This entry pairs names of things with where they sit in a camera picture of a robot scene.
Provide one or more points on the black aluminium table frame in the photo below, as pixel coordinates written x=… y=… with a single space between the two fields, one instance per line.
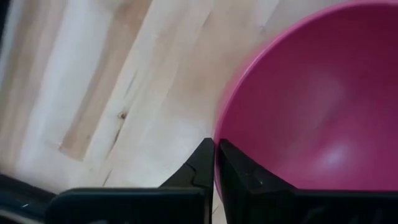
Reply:
x=2 y=18

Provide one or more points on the magenta bowl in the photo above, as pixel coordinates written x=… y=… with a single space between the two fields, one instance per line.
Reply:
x=311 y=93

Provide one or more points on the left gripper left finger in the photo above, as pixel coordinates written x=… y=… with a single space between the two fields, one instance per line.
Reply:
x=192 y=193

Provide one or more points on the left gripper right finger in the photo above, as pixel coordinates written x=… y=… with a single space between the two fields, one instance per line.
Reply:
x=248 y=186

